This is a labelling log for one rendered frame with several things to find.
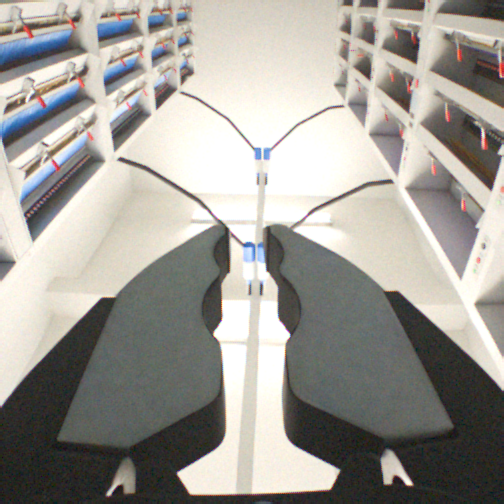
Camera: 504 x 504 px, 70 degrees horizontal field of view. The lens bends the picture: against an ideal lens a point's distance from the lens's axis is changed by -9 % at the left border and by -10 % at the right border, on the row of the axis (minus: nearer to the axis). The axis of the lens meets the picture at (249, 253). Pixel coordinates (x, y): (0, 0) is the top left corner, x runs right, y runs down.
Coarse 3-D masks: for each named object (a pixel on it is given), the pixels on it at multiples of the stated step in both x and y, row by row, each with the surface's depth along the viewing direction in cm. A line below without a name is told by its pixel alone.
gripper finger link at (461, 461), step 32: (416, 320) 8; (416, 352) 7; (448, 352) 7; (448, 384) 7; (480, 384) 7; (480, 416) 6; (384, 448) 6; (416, 448) 6; (448, 448) 6; (480, 448) 5; (384, 480) 6; (416, 480) 5; (448, 480) 5; (480, 480) 5
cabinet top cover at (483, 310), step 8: (480, 304) 96; (488, 304) 96; (496, 304) 96; (472, 312) 97; (480, 312) 94; (488, 312) 93; (496, 312) 93; (480, 320) 92; (488, 320) 91; (496, 320) 91; (480, 328) 92; (488, 328) 89; (496, 328) 89; (488, 336) 88; (496, 336) 86; (488, 344) 88; (496, 344) 84; (496, 352) 84; (496, 360) 83
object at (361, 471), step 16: (144, 464) 5; (160, 464) 5; (352, 464) 5; (368, 464) 5; (144, 480) 5; (160, 480) 5; (176, 480) 5; (336, 480) 5; (352, 480) 5; (368, 480) 5; (112, 496) 5; (128, 496) 5; (144, 496) 5; (160, 496) 5; (176, 496) 5; (192, 496) 5; (208, 496) 5; (224, 496) 5; (240, 496) 5; (256, 496) 5; (272, 496) 5; (288, 496) 5; (304, 496) 5; (320, 496) 5; (336, 496) 5; (352, 496) 5; (368, 496) 5; (384, 496) 5; (400, 496) 5; (416, 496) 5; (432, 496) 5; (448, 496) 5
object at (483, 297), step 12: (492, 192) 88; (492, 204) 88; (492, 216) 88; (480, 228) 94; (492, 228) 88; (480, 240) 94; (492, 240) 88; (492, 252) 88; (468, 264) 100; (492, 264) 89; (468, 276) 100; (480, 276) 93; (492, 276) 91; (468, 288) 99; (480, 288) 93; (492, 288) 93; (468, 300) 99; (480, 300) 96; (492, 300) 95
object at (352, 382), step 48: (288, 240) 11; (288, 288) 9; (336, 288) 9; (336, 336) 8; (384, 336) 8; (288, 384) 7; (336, 384) 7; (384, 384) 7; (432, 384) 7; (288, 432) 7; (336, 432) 6; (384, 432) 6; (432, 432) 6
